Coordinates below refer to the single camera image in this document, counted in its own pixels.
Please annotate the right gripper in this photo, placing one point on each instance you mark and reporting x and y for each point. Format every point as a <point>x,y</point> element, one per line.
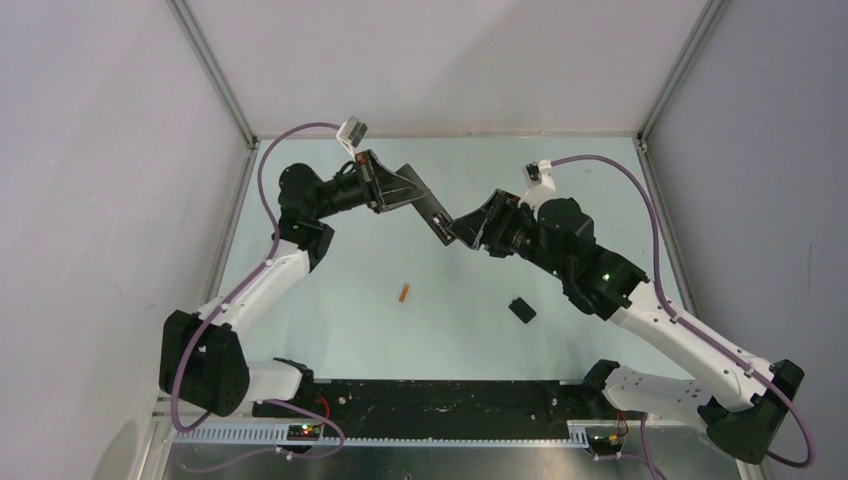
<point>494,218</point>

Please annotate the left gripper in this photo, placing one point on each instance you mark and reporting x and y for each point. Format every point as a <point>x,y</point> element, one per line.
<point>385,190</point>

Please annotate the black battery cover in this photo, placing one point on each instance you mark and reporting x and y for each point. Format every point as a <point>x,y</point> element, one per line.
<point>522,310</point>

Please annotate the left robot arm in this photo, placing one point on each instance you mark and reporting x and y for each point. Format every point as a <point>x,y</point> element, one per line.
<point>202,360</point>

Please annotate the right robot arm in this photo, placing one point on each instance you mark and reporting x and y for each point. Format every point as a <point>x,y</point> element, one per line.
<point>737,399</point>

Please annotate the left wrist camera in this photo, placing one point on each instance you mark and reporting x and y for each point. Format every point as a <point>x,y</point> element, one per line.
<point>351,132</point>

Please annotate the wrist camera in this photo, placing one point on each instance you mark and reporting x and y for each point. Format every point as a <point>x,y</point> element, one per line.
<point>540,183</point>
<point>351,132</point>

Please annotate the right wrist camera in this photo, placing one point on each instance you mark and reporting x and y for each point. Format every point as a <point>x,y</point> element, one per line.
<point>540,183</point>

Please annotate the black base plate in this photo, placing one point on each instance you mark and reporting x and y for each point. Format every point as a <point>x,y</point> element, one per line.
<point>415,409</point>

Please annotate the white cable duct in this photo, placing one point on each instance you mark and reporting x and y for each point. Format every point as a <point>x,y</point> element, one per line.
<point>285,434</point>

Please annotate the aluminium frame rail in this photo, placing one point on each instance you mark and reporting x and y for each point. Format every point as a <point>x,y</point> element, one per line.
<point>203,51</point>

